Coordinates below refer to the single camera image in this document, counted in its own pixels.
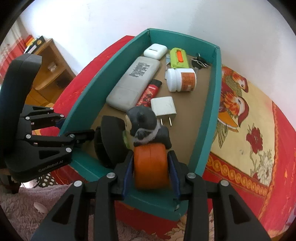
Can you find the white pill bottle orange label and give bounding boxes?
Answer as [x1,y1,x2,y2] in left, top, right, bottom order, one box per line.
[166,68,197,92]

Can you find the red lighter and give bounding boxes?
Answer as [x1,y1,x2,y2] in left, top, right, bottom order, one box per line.
[136,79,162,108]

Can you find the green orange utility knife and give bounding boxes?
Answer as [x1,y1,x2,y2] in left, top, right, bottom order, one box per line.
[170,48,190,69]

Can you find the white earbuds case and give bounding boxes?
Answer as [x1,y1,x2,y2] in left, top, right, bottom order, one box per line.
[144,43,168,60]

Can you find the wooden bedside shelf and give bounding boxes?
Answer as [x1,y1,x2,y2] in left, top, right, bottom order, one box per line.
[25,39,76,106]

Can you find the black car key with keyring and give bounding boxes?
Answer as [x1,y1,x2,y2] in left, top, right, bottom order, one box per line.
[191,53,211,70]

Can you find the orange timer with cat figure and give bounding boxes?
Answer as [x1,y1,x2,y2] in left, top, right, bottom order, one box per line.
[125,106,171,190]

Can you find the red floral bed blanket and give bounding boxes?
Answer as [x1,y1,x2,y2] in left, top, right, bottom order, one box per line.
[53,36,295,240]

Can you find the grey white power bank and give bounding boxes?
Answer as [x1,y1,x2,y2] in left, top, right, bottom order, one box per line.
[106,56,160,112]

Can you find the books on shelf top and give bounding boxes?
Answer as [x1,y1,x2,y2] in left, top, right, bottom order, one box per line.
[23,36,45,54]

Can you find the white usb wall charger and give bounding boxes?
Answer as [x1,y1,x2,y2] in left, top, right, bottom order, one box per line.
[151,96,177,127]

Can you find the black folding phone stand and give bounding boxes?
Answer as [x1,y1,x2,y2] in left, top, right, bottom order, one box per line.
[94,115,133,170]

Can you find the pink fluffy rug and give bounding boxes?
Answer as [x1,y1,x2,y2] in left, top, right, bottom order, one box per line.
[0,184,149,241]

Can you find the teal cardboard tray box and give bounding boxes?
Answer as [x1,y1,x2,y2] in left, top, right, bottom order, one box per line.
[60,29,221,220]

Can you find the small printed card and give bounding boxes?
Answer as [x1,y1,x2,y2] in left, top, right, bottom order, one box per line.
[165,53,171,79]

